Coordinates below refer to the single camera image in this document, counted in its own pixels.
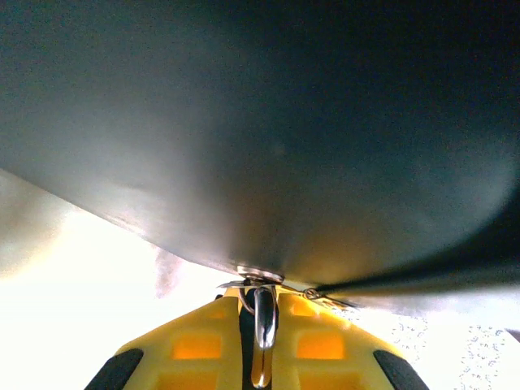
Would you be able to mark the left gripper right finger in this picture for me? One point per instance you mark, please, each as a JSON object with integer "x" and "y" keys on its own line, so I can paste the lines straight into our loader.
{"x": 325, "y": 349}

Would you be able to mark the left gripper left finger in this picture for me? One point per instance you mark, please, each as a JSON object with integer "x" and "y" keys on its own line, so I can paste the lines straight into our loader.
{"x": 195, "y": 349}

